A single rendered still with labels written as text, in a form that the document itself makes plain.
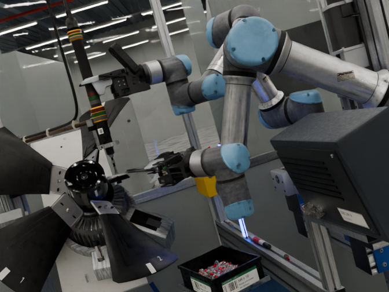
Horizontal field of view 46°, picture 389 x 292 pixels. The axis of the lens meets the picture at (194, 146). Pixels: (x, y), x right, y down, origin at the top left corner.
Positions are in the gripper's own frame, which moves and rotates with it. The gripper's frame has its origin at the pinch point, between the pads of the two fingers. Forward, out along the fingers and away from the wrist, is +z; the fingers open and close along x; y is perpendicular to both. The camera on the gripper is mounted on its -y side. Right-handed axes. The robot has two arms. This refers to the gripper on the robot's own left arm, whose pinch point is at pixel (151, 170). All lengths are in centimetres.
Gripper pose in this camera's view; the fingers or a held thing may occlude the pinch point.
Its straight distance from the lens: 140.4
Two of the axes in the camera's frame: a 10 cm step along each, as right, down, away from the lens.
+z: -7.5, 1.5, 6.4
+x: 3.4, 9.3, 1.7
